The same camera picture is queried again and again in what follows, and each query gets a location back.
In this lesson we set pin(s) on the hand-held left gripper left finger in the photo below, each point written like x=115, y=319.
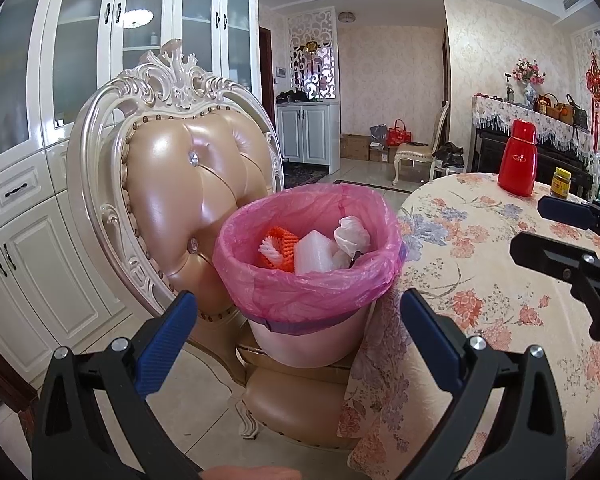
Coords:
x=167, y=332

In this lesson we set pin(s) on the floral lace piano cover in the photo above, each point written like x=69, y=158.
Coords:
x=495, y=110

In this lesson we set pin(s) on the wall thermostat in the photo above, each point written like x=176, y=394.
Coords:
x=280, y=71

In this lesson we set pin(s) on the orange foam fruit net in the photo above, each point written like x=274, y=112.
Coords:
x=280, y=250

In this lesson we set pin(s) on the round ceiling light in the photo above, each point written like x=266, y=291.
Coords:
x=348, y=16

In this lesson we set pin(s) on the dark wooden door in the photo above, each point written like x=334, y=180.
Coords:
x=265, y=67

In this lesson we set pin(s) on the dark brown handbag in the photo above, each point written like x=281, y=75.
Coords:
x=579, y=112

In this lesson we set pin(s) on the white tissue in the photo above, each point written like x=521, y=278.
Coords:
x=351, y=235

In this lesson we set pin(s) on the low white cabinet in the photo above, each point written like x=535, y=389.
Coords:
x=307, y=130

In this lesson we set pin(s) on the large white foam block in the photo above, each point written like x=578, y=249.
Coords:
x=315, y=255

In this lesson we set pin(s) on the bin with pink bag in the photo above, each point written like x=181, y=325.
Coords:
x=310, y=305

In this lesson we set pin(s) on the gold hanging ornament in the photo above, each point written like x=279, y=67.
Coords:
x=310, y=47

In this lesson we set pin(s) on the dark patterned rug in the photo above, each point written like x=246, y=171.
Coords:
x=305, y=174

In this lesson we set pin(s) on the black piano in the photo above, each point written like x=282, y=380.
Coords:
x=490, y=152

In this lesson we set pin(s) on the cardboard box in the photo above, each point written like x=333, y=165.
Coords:
x=355, y=147

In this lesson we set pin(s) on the cream dining chair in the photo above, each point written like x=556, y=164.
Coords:
x=417, y=152

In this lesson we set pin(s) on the dark clothes pile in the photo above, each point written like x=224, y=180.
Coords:
x=449, y=156

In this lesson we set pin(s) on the woven basket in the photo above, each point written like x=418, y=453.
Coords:
x=550, y=105

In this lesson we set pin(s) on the grey bag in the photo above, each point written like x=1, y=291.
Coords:
x=378, y=134

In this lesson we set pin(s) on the yellow lid glass jar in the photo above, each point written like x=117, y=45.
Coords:
x=561, y=185

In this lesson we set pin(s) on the red handbag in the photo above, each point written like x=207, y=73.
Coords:
x=400, y=135

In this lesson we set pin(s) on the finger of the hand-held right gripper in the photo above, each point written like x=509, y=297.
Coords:
x=567, y=212
x=540, y=252

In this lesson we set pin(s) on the red knot hanging ornament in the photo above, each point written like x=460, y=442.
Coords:
x=595, y=90

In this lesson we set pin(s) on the red thermos flask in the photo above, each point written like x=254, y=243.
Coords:
x=517, y=165

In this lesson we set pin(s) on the vase with pink flowers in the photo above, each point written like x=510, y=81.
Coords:
x=529, y=77

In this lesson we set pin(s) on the beige tufted carved chair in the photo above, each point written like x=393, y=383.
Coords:
x=190, y=170

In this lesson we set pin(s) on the black air pump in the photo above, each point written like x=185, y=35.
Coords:
x=508, y=87

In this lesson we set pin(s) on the round floral-cloth table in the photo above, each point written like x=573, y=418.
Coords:
x=460, y=280

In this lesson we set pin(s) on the tall white glass-door cabinet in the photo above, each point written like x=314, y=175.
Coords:
x=40, y=110

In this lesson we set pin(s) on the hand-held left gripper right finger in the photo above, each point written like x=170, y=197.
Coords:
x=427, y=332

